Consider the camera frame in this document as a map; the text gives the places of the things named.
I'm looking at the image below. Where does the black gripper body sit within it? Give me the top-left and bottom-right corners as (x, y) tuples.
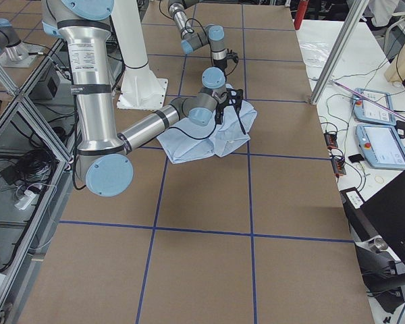
(215, 88), (243, 124)
(212, 49), (238, 70)

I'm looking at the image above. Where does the light blue button-up shirt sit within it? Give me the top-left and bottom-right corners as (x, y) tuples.
(157, 100), (257, 164)

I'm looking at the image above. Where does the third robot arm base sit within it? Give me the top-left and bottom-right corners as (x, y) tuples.
(0, 18), (43, 68)

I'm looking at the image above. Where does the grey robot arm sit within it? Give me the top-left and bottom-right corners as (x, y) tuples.
(167, 0), (239, 76)
(42, 0), (242, 197)

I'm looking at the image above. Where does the clear plastic bag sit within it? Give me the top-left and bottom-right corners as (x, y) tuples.
(298, 40), (333, 68)

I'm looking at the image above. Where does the red object at table edge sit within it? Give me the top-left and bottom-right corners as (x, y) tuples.
(294, 0), (309, 30)

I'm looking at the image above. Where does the upper teach pendant tablet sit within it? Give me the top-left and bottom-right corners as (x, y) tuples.
(352, 88), (396, 126)

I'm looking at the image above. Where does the teach pendant tablet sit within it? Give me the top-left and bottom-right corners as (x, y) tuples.
(355, 124), (405, 170)
(352, 88), (396, 126)

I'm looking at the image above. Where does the lower teach pendant tablet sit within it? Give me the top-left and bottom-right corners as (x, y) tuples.
(355, 124), (405, 170)

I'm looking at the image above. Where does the white power strip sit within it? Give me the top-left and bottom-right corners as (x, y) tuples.
(14, 189), (39, 211)

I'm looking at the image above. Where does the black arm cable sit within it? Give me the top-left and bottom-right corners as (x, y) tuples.
(168, 90), (247, 140)

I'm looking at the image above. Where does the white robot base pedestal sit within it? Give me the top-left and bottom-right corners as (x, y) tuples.
(111, 0), (168, 110)

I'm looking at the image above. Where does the aluminium frame post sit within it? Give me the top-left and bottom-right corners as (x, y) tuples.
(309, 0), (369, 105)

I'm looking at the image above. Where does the aluminium side frame rail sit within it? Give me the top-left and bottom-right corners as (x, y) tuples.
(0, 40), (75, 323)

